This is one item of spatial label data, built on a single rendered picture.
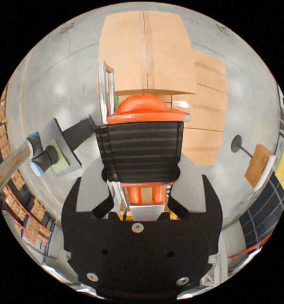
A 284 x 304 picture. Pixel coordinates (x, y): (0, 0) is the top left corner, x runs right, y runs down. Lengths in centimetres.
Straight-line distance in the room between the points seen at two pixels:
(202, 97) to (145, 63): 63
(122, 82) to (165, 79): 16
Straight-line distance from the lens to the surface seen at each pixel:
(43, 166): 91
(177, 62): 46
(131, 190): 16
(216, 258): 165
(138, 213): 21
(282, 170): 732
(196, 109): 92
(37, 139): 88
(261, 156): 181
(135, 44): 49
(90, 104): 153
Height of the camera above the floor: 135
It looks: 60 degrees down
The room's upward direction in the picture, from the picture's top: 179 degrees counter-clockwise
